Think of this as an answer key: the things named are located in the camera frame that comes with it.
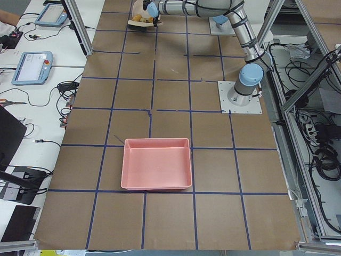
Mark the blue teach pendant far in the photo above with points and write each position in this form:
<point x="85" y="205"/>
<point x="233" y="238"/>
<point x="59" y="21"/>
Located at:
<point x="52" y="15"/>

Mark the orange handled scissors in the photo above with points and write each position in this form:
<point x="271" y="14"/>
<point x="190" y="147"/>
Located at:
<point x="6" y="102"/>

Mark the pink plastic bin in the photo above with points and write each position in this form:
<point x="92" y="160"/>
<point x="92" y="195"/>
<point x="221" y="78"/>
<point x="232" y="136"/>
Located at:
<point x="156" y="164"/>

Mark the blue teach pendant near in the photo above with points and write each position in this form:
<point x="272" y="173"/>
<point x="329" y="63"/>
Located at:
<point x="33" y="68"/>

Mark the black electronics box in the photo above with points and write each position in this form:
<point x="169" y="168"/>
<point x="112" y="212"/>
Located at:
<point x="10" y="41"/>

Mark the black power adapter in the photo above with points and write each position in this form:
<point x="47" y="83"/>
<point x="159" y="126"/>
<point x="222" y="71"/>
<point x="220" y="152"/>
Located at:
<point x="67" y="86"/>

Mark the round bread roll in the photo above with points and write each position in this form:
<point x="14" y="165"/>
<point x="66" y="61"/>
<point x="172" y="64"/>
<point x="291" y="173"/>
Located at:
<point x="137" y="18"/>

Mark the aluminium frame post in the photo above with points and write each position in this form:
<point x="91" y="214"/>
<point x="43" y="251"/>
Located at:
<point x="77" y="23"/>

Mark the blue teach pendant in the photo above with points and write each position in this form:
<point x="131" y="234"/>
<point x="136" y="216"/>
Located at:
<point x="33" y="68"/>
<point x="52" y="15"/>

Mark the person forearm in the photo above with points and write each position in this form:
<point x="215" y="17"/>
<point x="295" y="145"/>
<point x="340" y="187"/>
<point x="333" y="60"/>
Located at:
<point x="9" y="18"/>

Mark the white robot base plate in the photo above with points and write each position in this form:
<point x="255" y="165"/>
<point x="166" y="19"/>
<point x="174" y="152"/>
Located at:
<point x="233" y="103"/>

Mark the black monitor stand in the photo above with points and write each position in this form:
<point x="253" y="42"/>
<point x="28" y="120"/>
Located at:
<point x="20" y="182"/>

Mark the beige plastic dustpan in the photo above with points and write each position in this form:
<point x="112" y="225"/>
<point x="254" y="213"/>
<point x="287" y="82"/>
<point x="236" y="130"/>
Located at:
<point x="138" y="9"/>

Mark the aluminium frame rail right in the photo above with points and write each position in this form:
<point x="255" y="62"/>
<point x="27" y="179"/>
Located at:
<point x="313" y="121"/>

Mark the crumpled white paper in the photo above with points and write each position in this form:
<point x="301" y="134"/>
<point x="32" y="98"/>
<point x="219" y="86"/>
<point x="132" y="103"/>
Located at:
<point x="298" y="51"/>

